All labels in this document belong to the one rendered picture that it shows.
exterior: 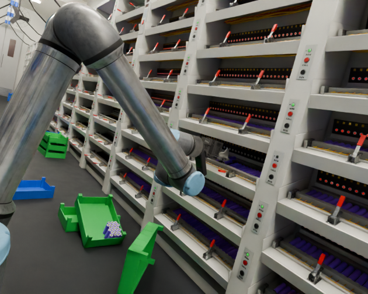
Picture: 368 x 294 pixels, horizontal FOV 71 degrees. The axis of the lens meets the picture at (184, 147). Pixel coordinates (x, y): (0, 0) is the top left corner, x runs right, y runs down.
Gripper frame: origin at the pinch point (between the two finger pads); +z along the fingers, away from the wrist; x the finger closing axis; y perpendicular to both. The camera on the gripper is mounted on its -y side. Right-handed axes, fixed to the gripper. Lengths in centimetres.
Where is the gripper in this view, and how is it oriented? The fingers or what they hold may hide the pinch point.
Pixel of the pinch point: (225, 159)
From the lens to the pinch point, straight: 123.4
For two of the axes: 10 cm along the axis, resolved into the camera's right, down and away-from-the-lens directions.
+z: 7.6, 2.0, 6.2
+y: 3.0, -9.5, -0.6
